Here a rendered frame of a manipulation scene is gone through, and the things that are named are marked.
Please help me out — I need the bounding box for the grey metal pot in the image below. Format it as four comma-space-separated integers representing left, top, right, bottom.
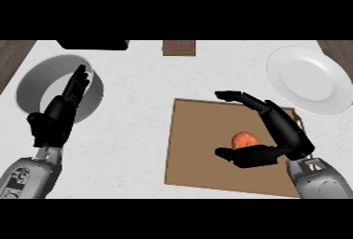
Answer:
15, 54, 105, 125

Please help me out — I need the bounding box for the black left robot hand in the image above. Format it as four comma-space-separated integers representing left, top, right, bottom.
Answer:
27, 63, 93, 148

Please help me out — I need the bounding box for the brown wooden tray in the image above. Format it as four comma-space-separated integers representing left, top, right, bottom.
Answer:
164, 97, 309, 199

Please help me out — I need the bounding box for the orange squash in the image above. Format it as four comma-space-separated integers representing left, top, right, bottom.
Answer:
230, 131, 260, 150

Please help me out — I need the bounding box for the brown wooden block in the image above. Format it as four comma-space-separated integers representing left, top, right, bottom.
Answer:
161, 40, 198, 57

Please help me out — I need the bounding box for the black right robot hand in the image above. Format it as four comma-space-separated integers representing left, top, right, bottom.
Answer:
214, 90, 318, 169

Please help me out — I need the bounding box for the black appliance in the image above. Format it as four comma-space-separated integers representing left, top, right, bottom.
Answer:
55, 40, 131, 51

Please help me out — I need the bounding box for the white round plate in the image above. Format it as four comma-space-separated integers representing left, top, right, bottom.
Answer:
264, 46, 353, 116

